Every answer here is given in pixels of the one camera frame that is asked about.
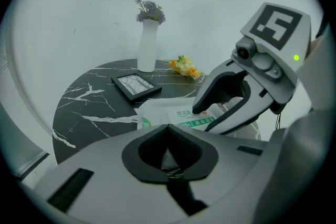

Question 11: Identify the black picture frame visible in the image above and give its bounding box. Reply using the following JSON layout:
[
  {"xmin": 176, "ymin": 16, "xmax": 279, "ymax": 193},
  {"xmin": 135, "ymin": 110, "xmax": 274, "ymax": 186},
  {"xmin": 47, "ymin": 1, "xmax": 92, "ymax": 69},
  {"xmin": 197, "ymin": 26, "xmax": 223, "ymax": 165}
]
[{"xmin": 110, "ymin": 72, "xmax": 163, "ymax": 104}]

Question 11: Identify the purple flower bouquet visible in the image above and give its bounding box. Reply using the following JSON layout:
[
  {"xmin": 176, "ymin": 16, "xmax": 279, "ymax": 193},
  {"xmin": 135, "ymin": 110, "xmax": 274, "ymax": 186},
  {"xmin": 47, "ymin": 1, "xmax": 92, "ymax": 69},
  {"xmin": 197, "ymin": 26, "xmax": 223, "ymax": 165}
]
[{"xmin": 134, "ymin": 0, "xmax": 166, "ymax": 26}]

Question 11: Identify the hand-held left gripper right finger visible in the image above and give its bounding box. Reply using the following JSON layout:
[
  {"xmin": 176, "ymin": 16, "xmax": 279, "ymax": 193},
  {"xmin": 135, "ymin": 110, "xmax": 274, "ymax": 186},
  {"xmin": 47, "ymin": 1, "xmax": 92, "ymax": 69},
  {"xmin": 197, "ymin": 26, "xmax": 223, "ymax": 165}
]
[{"xmin": 167, "ymin": 124, "xmax": 271, "ymax": 224}]

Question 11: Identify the tall white vase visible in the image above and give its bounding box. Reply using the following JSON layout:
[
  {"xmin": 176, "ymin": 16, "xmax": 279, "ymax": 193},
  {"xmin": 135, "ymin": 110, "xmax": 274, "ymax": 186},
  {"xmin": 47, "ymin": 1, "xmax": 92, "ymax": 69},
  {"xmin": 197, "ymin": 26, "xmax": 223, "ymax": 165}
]
[{"xmin": 136, "ymin": 19, "xmax": 160, "ymax": 73}]

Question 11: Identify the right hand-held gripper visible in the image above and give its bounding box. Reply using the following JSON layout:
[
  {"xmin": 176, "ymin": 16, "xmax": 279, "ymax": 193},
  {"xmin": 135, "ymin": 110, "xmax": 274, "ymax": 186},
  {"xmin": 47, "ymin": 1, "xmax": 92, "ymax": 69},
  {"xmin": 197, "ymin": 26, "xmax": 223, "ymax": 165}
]
[{"xmin": 192, "ymin": 2, "xmax": 312, "ymax": 135}]

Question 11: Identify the thin black wrist cord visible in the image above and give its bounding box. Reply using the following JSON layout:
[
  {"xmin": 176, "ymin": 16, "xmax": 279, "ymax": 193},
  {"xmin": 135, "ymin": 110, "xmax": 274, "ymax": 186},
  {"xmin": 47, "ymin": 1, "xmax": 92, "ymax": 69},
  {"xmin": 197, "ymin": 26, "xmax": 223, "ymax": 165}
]
[{"xmin": 274, "ymin": 110, "xmax": 284, "ymax": 130}]

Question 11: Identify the yellow and orange flower bunch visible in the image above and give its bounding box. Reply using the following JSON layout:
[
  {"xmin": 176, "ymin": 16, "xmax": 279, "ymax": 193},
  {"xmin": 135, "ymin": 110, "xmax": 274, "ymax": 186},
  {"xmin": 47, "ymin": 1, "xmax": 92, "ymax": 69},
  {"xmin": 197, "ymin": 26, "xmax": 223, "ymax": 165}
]
[{"xmin": 167, "ymin": 55, "xmax": 202, "ymax": 80}]

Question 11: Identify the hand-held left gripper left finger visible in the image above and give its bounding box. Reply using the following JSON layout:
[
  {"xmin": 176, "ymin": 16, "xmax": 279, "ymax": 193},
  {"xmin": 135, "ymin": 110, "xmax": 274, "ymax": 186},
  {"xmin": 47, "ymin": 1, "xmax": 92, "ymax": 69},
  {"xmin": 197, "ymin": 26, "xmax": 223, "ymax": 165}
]
[{"xmin": 33, "ymin": 124, "xmax": 190, "ymax": 224}]

